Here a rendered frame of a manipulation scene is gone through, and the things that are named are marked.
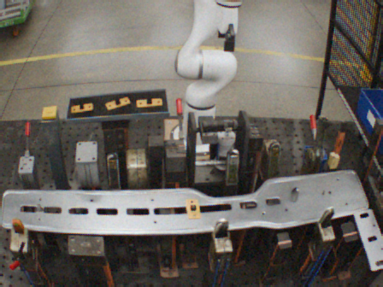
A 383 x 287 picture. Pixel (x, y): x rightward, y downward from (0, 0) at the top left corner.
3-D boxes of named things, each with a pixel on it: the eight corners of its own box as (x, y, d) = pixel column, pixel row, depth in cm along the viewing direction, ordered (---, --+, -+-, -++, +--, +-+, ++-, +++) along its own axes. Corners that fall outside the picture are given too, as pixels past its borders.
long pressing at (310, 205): (-2, 234, 132) (-3, 231, 131) (3, 189, 149) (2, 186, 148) (370, 210, 149) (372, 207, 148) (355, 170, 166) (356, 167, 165)
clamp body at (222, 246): (201, 304, 151) (209, 257, 129) (197, 280, 161) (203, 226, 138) (226, 301, 153) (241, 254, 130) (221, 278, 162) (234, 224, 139)
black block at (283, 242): (258, 295, 155) (276, 254, 136) (254, 274, 163) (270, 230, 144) (278, 290, 156) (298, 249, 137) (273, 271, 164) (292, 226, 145)
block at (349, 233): (319, 284, 157) (342, 244, 139) (314, 265, 165) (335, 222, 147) (338, 278, 158) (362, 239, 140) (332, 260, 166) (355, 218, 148)
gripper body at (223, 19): (213, -6, 132) (211, 21, 140) (220, 5, 125) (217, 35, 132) (237, -5, 133) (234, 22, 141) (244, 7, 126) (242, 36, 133)
